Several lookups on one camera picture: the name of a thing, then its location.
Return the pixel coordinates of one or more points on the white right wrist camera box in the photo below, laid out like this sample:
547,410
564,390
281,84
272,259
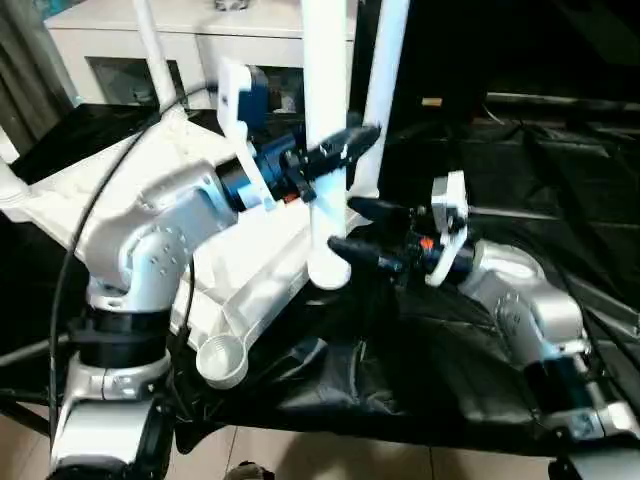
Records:
450,215

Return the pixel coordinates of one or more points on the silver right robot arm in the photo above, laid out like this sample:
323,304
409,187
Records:
530,300

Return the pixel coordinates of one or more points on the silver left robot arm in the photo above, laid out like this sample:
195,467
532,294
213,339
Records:
150,240

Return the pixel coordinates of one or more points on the black mat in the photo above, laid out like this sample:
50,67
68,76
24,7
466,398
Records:
430,370

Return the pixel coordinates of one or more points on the gold label plate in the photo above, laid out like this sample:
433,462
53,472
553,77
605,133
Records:
432,101

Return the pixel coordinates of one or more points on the white cabinet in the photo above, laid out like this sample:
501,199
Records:
180,45

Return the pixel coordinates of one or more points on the silver metal rail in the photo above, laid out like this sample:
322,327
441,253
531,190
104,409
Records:
570,103

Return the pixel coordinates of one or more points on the white plastic table top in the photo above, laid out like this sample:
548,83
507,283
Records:
250,270

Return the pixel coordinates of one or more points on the grey curtain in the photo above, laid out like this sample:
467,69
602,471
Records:
30,70

